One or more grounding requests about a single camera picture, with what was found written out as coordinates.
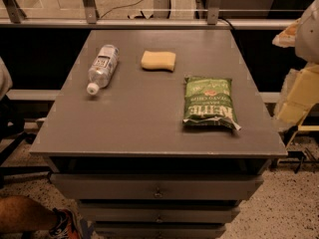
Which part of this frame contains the clear plastic water bottle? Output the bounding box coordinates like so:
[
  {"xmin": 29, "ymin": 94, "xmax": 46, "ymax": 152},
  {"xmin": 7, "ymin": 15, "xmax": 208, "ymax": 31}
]
[{"xmin": 87, "ymin": 45, "xmax": 119, "ymax": 96}]

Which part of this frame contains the grey drawer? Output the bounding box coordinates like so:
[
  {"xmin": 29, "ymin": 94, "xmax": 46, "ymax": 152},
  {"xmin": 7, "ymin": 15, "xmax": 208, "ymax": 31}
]
[
  {"xmin": 78, "ymin": 202, "xmax": 240, "ymax": 223},
  {"xmin": 94, "ymin": 223, "xmax": 225, "ymax": 239},
  {"xmin": 51, "ymin": 173, "xmax": 263, "ymax": 200}
]

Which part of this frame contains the top grey drawer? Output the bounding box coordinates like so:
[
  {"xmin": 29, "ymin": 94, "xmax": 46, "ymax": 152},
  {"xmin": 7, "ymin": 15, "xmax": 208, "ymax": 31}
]
[{"xmin": 51, "ymin": 173, "xmax": 263, "ymax": 200}]

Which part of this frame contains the grey drawer cabinet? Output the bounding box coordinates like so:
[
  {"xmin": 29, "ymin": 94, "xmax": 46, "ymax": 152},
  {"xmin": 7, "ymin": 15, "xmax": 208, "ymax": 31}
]
[{"xmin": 29, "ymin": 29, "xmax": 289, "ymax": 239}]

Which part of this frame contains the middle grey drawer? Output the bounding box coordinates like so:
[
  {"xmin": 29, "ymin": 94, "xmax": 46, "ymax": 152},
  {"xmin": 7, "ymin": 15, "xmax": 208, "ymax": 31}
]
[{"xmin": 78, "ymin": 202, "xmax": 240, "ymax": 223}]

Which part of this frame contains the person's bare leg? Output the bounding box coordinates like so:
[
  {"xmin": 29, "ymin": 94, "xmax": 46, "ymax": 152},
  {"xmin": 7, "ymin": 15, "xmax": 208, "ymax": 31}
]
[{"xmin": 0, "ymin": 196, "xmax": 58, "ymax": 234}]

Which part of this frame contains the metal railing frame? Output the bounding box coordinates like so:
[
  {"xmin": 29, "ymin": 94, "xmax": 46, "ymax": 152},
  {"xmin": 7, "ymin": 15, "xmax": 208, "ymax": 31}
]
[{"xmin": 0, "ymin": 0, "xmax": 294, "ymax": 30}]

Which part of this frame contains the orange black sneaker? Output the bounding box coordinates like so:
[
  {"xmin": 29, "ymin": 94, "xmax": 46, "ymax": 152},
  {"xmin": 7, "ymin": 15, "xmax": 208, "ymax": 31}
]
[{"xmin": 49, "ymin": 208, "xmax": 83, "ymax": 239}]

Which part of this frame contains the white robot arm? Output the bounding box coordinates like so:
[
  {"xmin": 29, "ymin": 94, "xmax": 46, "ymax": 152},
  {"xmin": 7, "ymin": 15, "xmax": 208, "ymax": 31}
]
[{"xmin": 272, "ymin": 0, "xmax": 319, "ymax": 64}]

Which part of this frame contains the yellow sponge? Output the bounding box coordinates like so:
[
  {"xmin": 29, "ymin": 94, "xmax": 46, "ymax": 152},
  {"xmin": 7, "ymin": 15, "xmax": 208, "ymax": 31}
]
[{"xmin": 141, "ymin": 51, "xmax": 176, "ymax": 72}]

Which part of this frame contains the black floor cable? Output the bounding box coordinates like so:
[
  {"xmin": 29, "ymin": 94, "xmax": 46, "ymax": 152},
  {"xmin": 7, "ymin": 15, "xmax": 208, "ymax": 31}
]
[{"xmin": 99, "ymin": 0, "xmax": 182, "ymax": 20}]

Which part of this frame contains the green jalapeno chip bag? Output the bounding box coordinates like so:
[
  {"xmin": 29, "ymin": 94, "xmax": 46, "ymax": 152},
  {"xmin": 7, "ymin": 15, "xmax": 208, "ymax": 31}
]
[{"xmin": 182, "ymin": 76, "xmax": 241, "ymax": 130}]

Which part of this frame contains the bottom grey drawer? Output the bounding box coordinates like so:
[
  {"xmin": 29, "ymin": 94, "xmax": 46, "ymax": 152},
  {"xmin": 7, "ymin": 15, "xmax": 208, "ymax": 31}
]
[{"xmin": 94, "ymin": 223, "xmax": 225, "ymax": 239}]

